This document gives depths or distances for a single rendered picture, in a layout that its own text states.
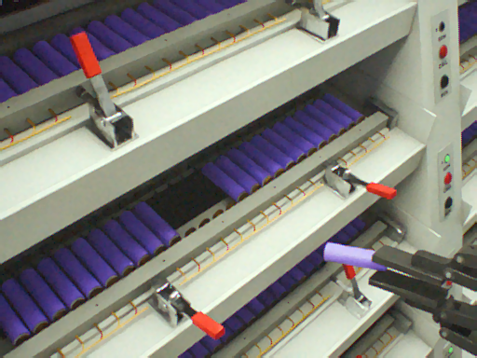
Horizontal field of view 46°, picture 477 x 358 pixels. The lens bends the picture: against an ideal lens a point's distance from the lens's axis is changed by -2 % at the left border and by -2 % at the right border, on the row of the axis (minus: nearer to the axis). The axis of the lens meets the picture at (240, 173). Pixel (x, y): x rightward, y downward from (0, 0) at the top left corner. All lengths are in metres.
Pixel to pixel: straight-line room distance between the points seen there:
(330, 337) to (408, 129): 0.31
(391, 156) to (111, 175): 0.43
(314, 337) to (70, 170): 0.45
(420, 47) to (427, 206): 0.24
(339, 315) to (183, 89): 0.42
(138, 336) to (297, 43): 0.34
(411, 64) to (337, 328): 0.37
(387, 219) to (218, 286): 0.39
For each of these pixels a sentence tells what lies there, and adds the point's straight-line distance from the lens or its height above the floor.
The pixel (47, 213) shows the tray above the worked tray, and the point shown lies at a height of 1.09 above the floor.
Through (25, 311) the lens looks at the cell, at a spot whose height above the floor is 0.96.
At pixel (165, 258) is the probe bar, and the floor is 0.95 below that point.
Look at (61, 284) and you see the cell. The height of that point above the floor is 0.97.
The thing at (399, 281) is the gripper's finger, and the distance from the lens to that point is 0.58.
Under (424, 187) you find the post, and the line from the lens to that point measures 0.87.
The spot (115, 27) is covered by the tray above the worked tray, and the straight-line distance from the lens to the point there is 0.61.
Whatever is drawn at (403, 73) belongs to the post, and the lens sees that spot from 0.80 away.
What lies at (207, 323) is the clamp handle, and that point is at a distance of 0.54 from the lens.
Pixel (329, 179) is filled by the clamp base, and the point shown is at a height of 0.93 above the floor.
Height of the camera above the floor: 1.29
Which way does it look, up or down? 28 degrees down
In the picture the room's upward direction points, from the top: 13 degrees counter-clockwise
